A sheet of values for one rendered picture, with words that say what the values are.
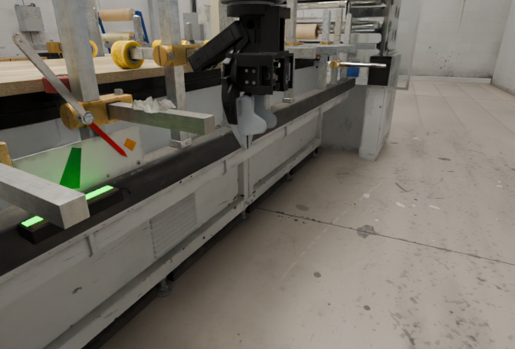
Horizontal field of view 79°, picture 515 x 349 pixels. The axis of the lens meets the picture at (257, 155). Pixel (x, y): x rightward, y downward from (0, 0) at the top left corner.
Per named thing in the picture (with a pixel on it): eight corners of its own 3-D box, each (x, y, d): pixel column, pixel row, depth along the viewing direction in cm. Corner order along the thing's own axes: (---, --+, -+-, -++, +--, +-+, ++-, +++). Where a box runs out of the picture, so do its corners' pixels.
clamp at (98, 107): (135, 116, 70) (132, 94, 68) (77, 131, 59) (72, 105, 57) (119, 114, 72) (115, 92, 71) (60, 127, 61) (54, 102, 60)
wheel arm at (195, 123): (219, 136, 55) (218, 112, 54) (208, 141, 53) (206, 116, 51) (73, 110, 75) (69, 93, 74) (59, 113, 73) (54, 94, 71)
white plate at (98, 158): (146, 165, 75) (140, 124, 71) (28, 215, 54) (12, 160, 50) (144, 164, 75) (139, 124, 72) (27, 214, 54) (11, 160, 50)
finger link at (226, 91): (231, 126, 46) (229, 65, 43) (222, 126, 47) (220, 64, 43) (247, 120, 50) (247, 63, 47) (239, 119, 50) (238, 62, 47)
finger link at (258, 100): (271, 153, 49) (272, 94, 46) (239, 147, 52) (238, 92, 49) (280, 147, 52) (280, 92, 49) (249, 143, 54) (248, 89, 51)
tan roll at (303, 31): (382, 39, 248) (384, 22, 243) (378, 39, 238) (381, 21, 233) (231, 39, 313) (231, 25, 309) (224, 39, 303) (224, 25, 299)
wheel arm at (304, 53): (316, 58, 93) (316, 45, 91) (311, 59, 90) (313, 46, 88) (187, 54, 116) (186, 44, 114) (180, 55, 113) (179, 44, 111)
